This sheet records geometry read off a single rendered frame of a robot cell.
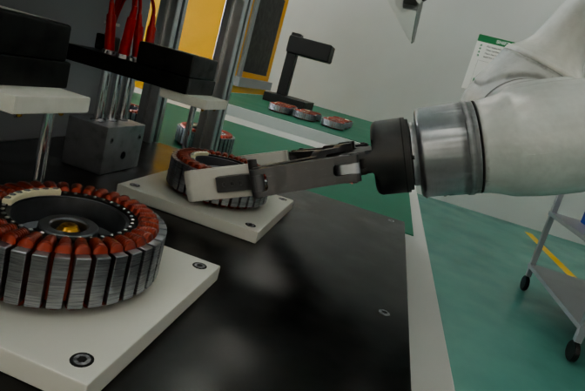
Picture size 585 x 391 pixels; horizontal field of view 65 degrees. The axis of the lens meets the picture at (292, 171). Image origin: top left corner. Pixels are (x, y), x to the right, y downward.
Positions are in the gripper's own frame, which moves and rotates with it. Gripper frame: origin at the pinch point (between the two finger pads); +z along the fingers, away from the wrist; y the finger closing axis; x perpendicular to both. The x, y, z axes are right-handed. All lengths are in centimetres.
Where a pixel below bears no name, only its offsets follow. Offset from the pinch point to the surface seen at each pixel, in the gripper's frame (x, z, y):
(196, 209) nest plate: -2.3, 0.4, -7.1
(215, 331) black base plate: -7.0, -7.4, -22.8
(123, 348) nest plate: -4.9, -5.5, -28.8
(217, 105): 7.6, -0.5, -0.1
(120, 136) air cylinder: 5.8, 11.0, -1.3
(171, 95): 9.1, 3.1, -3.0
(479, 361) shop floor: -105, -40, 146
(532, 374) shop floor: -114, -62, 153
